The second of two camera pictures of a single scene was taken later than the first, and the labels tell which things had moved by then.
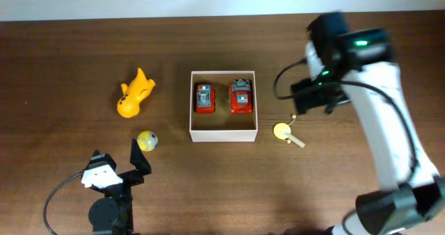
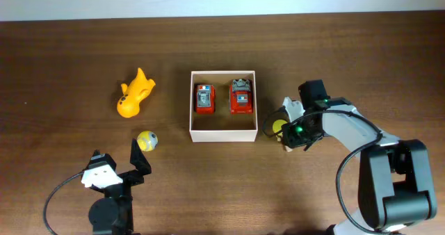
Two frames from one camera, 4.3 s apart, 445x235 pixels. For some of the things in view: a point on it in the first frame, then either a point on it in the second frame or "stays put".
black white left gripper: (136, 176) stays put
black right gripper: (311, 96) -> (291, 141)
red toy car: (205, 99) stays put
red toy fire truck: (240, 96) stays put
